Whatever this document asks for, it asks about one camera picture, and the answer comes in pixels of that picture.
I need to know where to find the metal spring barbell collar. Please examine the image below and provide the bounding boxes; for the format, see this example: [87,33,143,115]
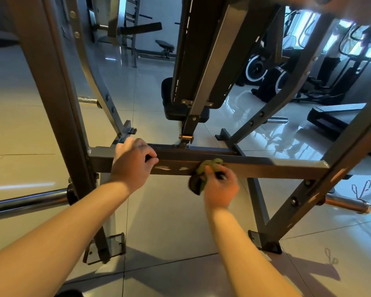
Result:
[351,179,371,200]

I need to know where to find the person's left forearm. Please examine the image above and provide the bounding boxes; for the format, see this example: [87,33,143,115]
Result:
[0,181,132,297]

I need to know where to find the person's right hand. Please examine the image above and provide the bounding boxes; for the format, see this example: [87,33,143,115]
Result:
[202,165,240,211]

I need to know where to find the person's black trousers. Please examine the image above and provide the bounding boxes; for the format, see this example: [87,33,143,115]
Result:
[54,289,84,297]

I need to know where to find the grey steel gym machine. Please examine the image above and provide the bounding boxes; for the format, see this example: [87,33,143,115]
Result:
[3,0,371,265]

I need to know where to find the green cleaning cloth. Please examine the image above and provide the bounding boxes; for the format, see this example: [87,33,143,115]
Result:
[188,158,226,196]

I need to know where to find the black padded bench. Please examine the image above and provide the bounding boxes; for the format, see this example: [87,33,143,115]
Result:
[161,0,279,124]

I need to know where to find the black elliptical trainer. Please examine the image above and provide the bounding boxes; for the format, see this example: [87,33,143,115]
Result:
[300,24,371,106]

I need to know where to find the person's right forearm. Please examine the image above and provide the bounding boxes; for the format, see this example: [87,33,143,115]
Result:
[207,206,304,297]

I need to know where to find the black treadmill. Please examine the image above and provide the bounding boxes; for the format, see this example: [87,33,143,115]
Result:
[307,102,371,160]

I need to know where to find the person's left hand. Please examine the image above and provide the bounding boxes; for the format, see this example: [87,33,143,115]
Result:
[109,137,160,196]

